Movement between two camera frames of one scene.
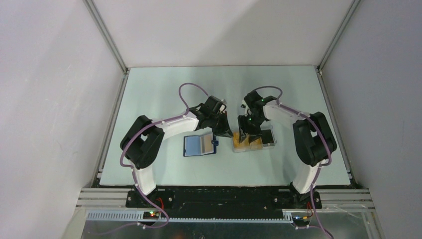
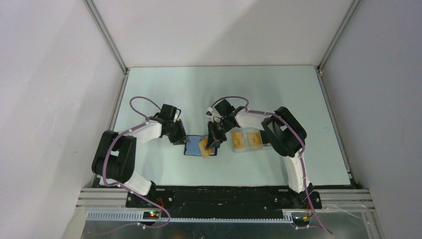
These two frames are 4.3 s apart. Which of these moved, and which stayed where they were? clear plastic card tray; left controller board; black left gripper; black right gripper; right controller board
Moved: black right gripper; black left gripper
Stayed: clear plastic card tray; right controller board; left controller board
